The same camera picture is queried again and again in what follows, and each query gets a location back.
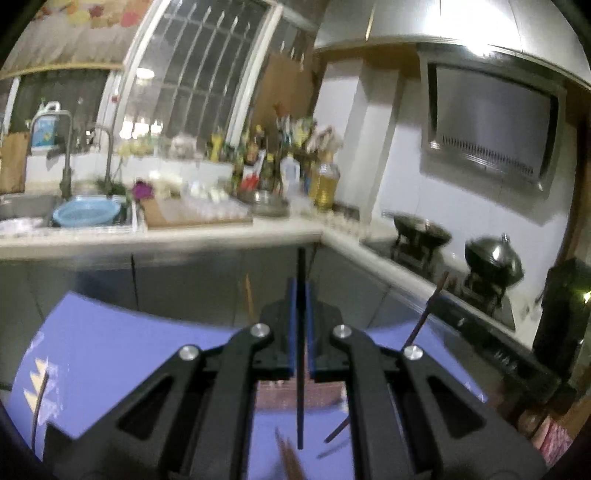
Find pink patterned cloth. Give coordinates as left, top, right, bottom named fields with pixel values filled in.
left=538, top=406, right=580, bottom=464

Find small wooden cutting board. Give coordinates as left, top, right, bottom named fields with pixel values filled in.
left=0, top=131, right=31, bottom=195

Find blue printed tablecloth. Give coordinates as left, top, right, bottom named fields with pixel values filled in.
left=9, top=291, right=490, bottom=480

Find yellow cooking oil bottle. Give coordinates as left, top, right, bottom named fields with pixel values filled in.
left=308, top=150, right=341, bottom=212

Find large wooden cutting board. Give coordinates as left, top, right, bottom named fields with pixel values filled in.
left=139, top=196, right=254, bottom=229

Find white plastic jug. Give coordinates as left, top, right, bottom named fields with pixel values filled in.
left=279, top=154, right=302, bottom=197

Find barred kitchen window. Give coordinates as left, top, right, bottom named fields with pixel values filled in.
left=117, top=0, right=319, bottom=139

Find black chopstick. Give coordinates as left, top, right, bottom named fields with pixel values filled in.
left=297, top=248, right=306, bottom=450

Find hanging brown wooden board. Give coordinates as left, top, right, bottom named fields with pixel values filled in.
left=249, top=51, right=317, bottom=139

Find brown wooden chopstick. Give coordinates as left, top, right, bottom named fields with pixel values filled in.
left=324, top=418, right=350, bottom=444
left=404, top=271, right=451, bottom=346
left=32, top=374, right=49, bottom=451
left=274, top=427, right=305, bottom=480

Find leaf printed window blind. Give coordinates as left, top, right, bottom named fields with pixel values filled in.
left=0, top=0, right=153, bottom=79

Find dark pot with lid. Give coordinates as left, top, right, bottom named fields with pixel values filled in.
left=464, top=234, right=526, bottom=289

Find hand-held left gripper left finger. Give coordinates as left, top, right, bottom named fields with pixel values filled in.
left=44, top=277, right=299, bottom=480

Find metal bowl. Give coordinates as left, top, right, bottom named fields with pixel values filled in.
left=238, top=189, right=291, bottom=217

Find cluster of condiment bottles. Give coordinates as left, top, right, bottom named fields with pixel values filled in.
left=208, top=115, right=345, bottom=195

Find curved metal faucet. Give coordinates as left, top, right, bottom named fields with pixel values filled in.
left=95, top=126, right=116, bottom=195

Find white detergent bottle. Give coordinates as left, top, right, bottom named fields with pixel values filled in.
left=30, top=100, right=63, bottom=148

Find stainless steel vent cover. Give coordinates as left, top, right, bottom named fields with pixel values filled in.
left=314, top=0, right=591, bottom=88

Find gas stove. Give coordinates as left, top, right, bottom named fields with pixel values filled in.
left=360, top=237, right=518, bottom=330

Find tall metal faucet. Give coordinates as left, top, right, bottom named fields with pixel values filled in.
left=30, top=110, right=75, bottom=201

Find stainless steel sink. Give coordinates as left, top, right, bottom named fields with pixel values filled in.
left=0, top=193, right=61, bottom=232

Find black wok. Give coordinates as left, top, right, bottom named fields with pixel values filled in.
left=392, top=213, right=453, bottom=247

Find blue plastic basin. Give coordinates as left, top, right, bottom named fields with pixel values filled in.
left=52, top=198, right=122, bottom=228

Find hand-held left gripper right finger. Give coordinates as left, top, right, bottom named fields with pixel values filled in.
left=306, top=279, right=550, bottom=480

